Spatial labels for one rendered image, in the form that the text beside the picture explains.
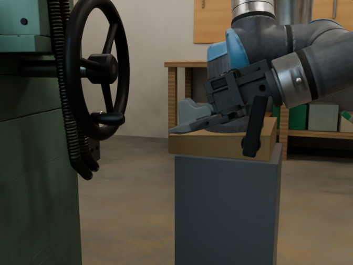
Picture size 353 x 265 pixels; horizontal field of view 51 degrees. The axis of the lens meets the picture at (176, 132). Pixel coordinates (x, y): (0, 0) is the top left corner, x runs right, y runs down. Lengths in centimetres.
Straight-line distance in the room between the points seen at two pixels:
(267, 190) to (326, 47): 53
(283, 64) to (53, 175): 60
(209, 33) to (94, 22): 138
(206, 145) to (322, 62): 55
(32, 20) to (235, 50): 38
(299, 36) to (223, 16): 322
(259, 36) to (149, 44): 349
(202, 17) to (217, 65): 290
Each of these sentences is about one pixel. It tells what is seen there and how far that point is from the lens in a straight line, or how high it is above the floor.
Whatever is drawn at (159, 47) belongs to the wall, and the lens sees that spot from 414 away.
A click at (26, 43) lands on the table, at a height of 85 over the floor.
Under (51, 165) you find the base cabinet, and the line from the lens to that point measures 94.
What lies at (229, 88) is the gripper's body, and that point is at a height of 78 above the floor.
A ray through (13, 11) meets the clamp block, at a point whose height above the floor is 91.
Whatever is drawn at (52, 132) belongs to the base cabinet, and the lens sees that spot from 94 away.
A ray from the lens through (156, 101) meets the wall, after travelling 417.
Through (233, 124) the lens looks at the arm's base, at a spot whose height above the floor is 64.
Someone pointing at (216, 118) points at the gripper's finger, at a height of 73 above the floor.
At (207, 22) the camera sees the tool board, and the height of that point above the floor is 126.
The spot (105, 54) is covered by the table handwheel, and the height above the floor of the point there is 84.
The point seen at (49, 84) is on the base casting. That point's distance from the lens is 93.
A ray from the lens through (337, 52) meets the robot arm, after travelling 64.
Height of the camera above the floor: 82
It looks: 10 degrees down
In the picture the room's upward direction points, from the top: straight up
